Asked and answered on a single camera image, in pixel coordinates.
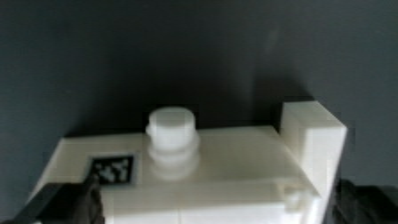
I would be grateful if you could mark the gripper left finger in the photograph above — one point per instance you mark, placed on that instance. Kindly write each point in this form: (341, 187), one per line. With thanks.
(66, 204)

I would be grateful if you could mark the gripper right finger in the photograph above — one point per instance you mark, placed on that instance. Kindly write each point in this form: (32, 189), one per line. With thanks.
(366, 204)

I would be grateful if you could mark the white cabinet body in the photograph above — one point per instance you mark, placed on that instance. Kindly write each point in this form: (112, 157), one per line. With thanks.
(258, 184)

